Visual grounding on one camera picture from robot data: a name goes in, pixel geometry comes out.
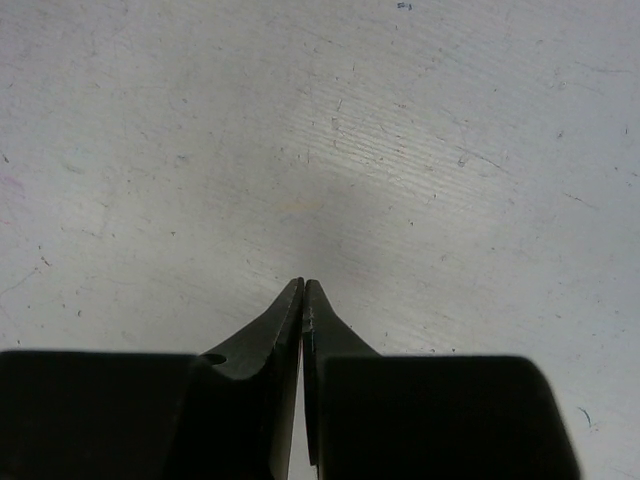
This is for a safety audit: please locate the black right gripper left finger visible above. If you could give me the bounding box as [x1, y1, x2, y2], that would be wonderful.
[202, 278, 304, 479]

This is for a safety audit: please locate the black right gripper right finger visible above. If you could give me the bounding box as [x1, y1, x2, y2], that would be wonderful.
[302, 279, 380, 468]

